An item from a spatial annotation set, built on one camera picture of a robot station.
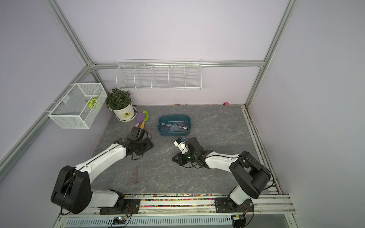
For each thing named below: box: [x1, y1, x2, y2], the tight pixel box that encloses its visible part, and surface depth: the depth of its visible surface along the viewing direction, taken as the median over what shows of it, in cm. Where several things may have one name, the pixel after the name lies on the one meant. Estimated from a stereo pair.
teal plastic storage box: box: [157, 114, 192, 137], surface depth 107 cm
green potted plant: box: [105, 87, 133, 112], surface depth 101 cm
